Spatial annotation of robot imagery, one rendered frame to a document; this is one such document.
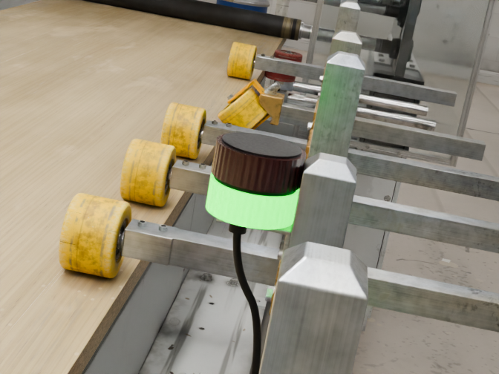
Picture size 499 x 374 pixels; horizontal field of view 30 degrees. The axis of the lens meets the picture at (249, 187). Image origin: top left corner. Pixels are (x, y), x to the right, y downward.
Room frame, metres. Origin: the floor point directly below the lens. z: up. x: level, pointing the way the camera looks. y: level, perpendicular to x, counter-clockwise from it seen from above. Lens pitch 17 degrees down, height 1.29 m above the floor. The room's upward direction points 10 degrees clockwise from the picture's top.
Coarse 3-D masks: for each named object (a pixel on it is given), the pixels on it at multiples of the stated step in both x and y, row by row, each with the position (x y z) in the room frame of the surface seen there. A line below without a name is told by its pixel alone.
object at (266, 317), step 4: (308, 132) 2.60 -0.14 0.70; (308, 136) 2.54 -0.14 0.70; (284, 236) 1.68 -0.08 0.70; (268, 304) 1.35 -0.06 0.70; (268, 308) 1.33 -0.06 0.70; (264, 312) 1.32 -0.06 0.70; (268, 312) 1.32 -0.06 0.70; (264, 316) 1.31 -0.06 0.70; (268, 316) 1.30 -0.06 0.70; (264, 320) 1.29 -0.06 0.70; (268, 320) 1.29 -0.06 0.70; (264, 324) 1.27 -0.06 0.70; (264, 328) 1.26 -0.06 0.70; (264, 332) 1.24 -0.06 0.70; (264, 336) 1.23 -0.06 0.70; (264, 340) 1.22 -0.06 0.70; (260, 360) 1.16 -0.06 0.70; (260, 364) 1.14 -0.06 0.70
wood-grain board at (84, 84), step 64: (0, 64) 1.82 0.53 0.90; (64, 64) 1.94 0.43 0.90; (128, 64) 2.07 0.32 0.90; (192, 64) 2.21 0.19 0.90; (0, 128) 1.36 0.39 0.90; (64, 128) 1.43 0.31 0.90; (128, 128) 1.50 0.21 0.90; (0, 192) 1.08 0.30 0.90; (64, 192) 1.12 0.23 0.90; (0, 256) 0.89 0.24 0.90; (0, 320) 0.75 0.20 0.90; (64, 320) 0.77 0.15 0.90
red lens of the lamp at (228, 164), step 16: (224, 160) 0.57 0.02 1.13; (240, 160) 0.57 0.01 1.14; (256, 160) 0.56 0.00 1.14; (272, 160) 0.57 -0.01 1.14; (288, 160) 0.57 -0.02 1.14; (304, 160) 0.59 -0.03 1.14; (224, 176) 0.57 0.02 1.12; (240, 176) 0.57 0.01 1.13; (256, 176) 0.56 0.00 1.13; (272, 176) 0.57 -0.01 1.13; (288, 176) 0.57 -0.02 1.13; (272, 192) 0.57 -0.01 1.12
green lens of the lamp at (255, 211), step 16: (208, 192) 0.59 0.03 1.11; (224, 192) 0.57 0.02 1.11; (240, 192) 0.57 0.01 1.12; (208, 208) 0.58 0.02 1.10; (224, 208) 0.57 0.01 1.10; (240, 208) 0.57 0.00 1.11; (256, 208) 0.56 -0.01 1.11; (272, 208) 0.57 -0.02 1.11; (288, 208) 0.58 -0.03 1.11; (240, 224) 0.56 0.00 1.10; (256, 224) 0.57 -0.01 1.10; (272, 224) 0.57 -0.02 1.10; (288, 224) 0.58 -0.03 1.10
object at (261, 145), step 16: (224, 144) 0.58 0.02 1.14; (240, 144) 0.58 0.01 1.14; (256, 144) 0.59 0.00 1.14; (272, 144) 0.60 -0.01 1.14; (288, 144) 0.61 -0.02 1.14; (256, 192) 0.57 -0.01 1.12; (288, 192) 0.58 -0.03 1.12; (240, 240) 0.59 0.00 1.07; (288, 240) 0.58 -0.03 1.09; (240, 256) 0.59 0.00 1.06; (240, 272) 0.59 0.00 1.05; (256, 304) 0.59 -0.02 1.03; (256, 320) 0.59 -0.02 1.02; (256, 336) 0.59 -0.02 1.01; (256, 352) 0.59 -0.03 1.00; (256, 368) 0.59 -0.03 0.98
